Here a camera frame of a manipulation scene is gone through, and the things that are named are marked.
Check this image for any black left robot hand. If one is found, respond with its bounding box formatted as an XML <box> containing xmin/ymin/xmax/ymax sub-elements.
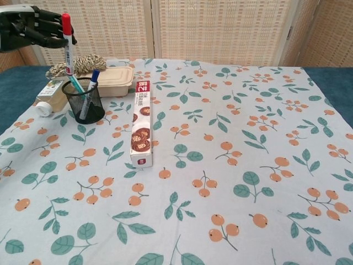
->
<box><xmin>0</xmin><ymin>5</ymin><xmax>78</xmax><ymax>53</ymax></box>

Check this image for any red and white marker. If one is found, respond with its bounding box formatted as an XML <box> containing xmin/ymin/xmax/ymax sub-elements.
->
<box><xmin>61</xmin><ymin>13</ymin><xmax>74</xmax><ymax>76</ymax></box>

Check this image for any teal capped marker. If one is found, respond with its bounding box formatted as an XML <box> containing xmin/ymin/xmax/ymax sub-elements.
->
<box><xmin>67</xmin><ymin>75</ymin><xmax>86</xmax><ymax>94</ymax></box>

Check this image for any blue capped marker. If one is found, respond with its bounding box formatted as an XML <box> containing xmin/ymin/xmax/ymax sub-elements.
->
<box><xmin>79</xmin><ymin>69</ymin><xmax>100</xmax><ymax>120</ymax></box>

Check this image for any black mesh pen holder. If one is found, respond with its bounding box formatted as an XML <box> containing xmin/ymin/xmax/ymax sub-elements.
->
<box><xmin>61</xmin><ymin>78</ymin><xmax>106</xmax><ymax>125</ymax></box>

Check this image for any teal table cover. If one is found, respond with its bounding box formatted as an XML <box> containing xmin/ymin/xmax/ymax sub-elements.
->
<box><xmin>0</xmin><ymin>65</ymin><xmax>54</xmax><ymax>135</ymax></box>

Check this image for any clear bottle with white cap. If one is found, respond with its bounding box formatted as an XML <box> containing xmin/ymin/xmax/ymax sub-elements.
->
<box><xmin>35</xmin><ymin>79</ymin><xmax>69</xmax><ymax>118</ymax></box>

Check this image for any beige lidded lunch box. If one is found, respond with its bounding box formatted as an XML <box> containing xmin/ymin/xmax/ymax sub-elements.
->
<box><xmin>92</xmin><ymin>66</ymin><xmax>135</xmax><ymax>98</ymax></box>

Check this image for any long white baking paper box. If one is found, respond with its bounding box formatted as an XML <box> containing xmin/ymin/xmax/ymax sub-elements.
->
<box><xmin>130</xmin><ymin>80</ymin><xmax>153</xmax><ymax>168</ymax></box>

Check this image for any woven bamboo folding screen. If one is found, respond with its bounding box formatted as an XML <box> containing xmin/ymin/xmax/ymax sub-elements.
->
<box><xmin>0</xmin><ymin>0</ymin><xmax>353</xmax><ymax>68</ymax></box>

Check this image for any floral fruit print tablecloth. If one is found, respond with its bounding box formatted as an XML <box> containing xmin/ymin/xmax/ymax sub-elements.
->
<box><xmin>0</xmin><ymin>58</ymin><xmax>353</xmax><ymax>265</ymax></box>

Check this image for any twisted brown white rope bundle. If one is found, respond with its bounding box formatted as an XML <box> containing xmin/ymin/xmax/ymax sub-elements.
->
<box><xmin>45</xmin><ymin>54</ymin><xmax>108</xmax><ymax>77</ymax></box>

